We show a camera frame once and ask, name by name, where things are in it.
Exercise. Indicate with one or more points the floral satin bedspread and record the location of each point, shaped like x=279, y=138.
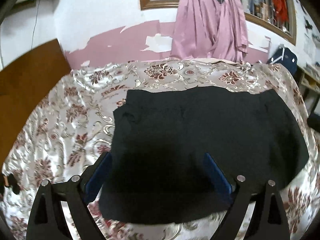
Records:
x=73, y=125

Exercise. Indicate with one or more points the wooden shelf unit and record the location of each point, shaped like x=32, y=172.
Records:
x=309, y=86

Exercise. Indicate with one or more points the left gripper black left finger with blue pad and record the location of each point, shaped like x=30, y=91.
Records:
x=47, y=220

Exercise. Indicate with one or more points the wooden headboard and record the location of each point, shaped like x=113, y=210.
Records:
x=24, y=83

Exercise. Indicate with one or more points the black items on bed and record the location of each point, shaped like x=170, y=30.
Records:
x=10, y=182

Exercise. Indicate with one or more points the navy blue backpack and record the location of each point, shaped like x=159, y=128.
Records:
x=286, y=57

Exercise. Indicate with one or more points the pink curtain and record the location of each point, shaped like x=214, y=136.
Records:
x=210, y=29

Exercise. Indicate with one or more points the black garment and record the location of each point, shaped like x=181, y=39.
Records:
x=161, y=140

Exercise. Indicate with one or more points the red hanging garment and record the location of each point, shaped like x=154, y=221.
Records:
x=280, y=14

